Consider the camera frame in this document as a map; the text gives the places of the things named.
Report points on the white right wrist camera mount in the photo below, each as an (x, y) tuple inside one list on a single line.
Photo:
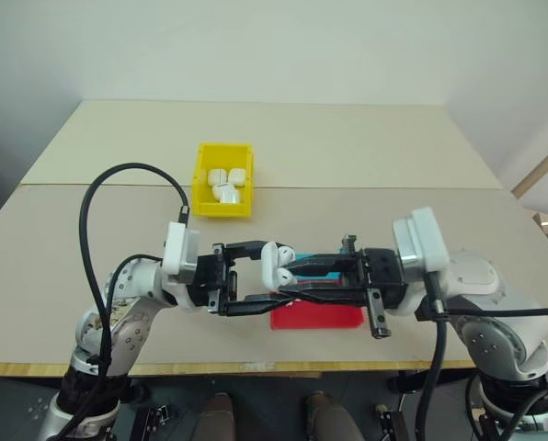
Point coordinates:
[(423, 239)]

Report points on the white fittings in bin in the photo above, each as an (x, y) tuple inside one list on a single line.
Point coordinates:
[(227, 195)]

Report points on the black table frame bar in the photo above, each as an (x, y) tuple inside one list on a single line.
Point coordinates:
[(405, 382)]

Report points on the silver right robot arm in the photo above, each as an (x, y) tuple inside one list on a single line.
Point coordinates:
[(499, 340)]

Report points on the slanted wooden beam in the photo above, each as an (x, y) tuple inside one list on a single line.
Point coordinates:
[(543, 167)]

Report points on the white earbud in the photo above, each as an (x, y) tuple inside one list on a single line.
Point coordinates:
[(285, 277), (287, 254)]

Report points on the brown rounded shape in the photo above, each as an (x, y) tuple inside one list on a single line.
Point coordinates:
[(215, 418), (327, 418)]

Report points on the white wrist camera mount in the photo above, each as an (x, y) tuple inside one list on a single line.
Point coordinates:
[(175, 248), (423, 239)]

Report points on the black floor clamp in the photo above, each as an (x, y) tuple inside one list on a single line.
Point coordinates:
[(390, 425), (154, 422)]

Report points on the red plastic tray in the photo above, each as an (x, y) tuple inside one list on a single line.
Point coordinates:
[(320, 319)]

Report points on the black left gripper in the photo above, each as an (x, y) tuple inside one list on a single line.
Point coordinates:
[(209, 278)]

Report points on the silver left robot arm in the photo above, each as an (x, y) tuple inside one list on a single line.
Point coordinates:
[(131, 321)]

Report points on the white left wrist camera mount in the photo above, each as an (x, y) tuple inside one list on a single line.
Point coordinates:
[(175, 248)]

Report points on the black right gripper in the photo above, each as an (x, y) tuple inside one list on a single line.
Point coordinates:
[(384, 275)]

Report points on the yellow plastic bin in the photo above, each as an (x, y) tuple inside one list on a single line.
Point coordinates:
[(200, 202)]

